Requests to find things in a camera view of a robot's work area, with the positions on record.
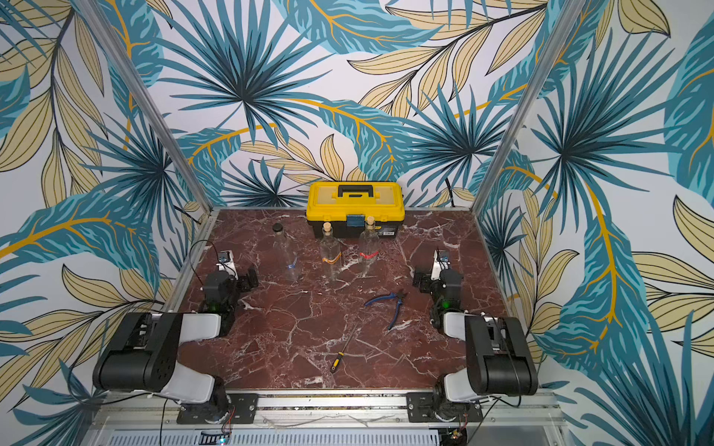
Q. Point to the glass bottle red label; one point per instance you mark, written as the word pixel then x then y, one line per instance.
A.
pixel 368 243

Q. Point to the glass bottle blue label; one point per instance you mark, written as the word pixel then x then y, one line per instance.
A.
pixel 286 251

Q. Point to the yellow black screwdriver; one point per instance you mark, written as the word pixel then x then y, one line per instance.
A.
pixel 341 353

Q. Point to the glass bottle orange label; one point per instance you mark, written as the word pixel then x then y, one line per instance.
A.
pixel 330 247

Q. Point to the aluminium front rail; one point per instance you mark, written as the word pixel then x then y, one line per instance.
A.
pixel 338 417

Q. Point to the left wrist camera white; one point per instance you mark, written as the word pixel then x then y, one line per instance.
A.
pixel 225 262

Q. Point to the yellow black toolbox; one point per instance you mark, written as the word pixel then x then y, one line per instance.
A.
pixel 348 205

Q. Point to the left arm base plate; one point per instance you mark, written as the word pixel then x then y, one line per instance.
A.
pixel 229 409

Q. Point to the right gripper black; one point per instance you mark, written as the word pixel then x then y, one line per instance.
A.
pixel 422 281

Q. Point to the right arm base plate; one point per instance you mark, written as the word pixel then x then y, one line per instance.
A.
pixel 429 407

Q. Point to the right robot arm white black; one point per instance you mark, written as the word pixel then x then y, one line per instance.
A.
pixel 498 361

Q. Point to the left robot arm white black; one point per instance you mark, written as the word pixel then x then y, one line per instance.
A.
pixel 142 355

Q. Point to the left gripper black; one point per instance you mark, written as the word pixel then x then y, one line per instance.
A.
pixel 245 285

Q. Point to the orange label sticker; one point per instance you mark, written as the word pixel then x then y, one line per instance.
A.
pixel 332 261

